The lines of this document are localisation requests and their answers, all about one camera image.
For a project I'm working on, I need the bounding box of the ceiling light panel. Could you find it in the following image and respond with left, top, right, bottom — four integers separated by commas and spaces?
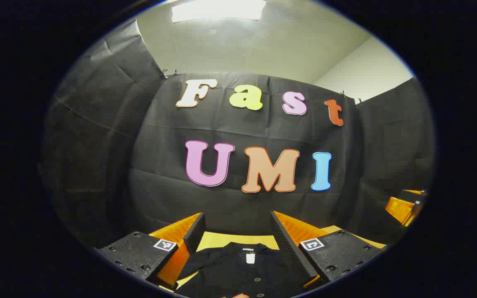
171, 0, 267, 23

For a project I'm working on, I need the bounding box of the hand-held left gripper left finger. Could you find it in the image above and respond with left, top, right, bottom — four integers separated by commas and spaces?
94, 212, 207, 290

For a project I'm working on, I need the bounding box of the black buttoned jacket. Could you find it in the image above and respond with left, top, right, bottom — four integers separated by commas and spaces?
174, 242, 305, 298

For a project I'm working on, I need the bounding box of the black backdrop cloth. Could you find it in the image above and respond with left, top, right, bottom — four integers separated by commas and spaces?
40, 19, 436, 249

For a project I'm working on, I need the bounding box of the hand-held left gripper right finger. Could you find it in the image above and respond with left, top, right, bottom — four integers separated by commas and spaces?
269, 211, 388, 289

